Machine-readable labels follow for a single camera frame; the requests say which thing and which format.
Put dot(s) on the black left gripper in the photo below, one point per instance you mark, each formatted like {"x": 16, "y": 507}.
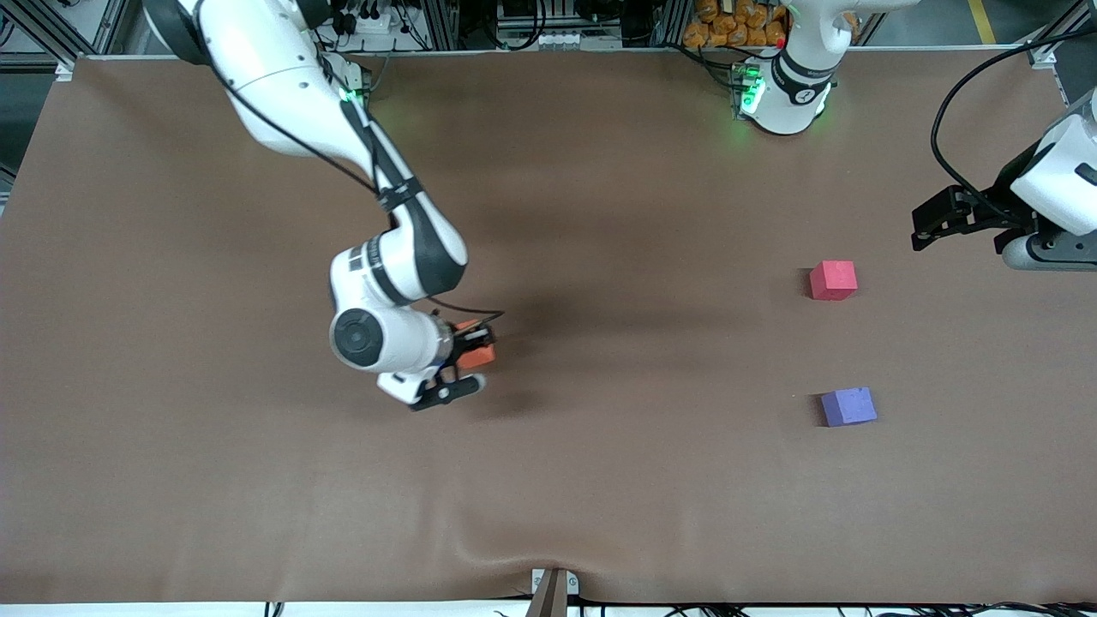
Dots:
{"x": 995, "y": 206}

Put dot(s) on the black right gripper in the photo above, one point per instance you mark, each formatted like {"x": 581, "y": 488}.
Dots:
{"x": 458, "y": 344}

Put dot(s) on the orange foam block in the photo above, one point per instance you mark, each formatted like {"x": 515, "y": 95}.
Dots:
{"x": 478, "y": 356}

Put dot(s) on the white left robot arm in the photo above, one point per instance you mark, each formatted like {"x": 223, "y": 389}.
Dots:
{"x": 793, "y": 86}

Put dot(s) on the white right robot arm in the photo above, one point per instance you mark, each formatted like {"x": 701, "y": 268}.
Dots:
{"x": 283, "y": 94}

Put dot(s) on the red foam block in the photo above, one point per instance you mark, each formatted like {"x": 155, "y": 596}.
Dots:
{"x": 833, "y": 280}

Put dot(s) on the brown table mat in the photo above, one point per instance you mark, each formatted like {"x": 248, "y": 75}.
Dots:
{"x": 600, "y": 480}

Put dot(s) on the purple foam block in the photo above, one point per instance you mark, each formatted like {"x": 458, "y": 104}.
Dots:
{"x": 848, "y": 406}

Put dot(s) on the pile of orange balls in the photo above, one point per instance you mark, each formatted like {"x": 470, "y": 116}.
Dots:
{"x": 737, "y": 24}

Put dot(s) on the white connector block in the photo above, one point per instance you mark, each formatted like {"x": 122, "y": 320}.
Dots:
{"x": 557, "y": 38}

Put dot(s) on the white power strip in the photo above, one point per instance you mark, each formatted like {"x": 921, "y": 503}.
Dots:
{"x": 368, "y": 19}

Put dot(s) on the metal table clamp bracket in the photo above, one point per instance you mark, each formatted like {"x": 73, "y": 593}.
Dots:
{"x": 554, "y": 591}

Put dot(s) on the aluminium frame post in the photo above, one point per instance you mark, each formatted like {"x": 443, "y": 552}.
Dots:
{"x": 439, "y": 24}

